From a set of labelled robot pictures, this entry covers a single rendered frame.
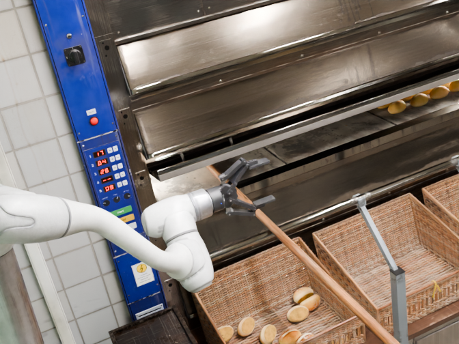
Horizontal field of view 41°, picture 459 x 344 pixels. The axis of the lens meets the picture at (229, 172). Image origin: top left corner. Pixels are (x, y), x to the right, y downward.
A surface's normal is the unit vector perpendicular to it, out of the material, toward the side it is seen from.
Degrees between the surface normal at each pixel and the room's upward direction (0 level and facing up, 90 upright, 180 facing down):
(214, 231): 70
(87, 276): 90
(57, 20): 90
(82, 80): 90
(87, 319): 90
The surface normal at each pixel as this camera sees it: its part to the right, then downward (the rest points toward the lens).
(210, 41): 0.31, 0.04
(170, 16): 0.43, 0.32
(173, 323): -0.17, -0.88
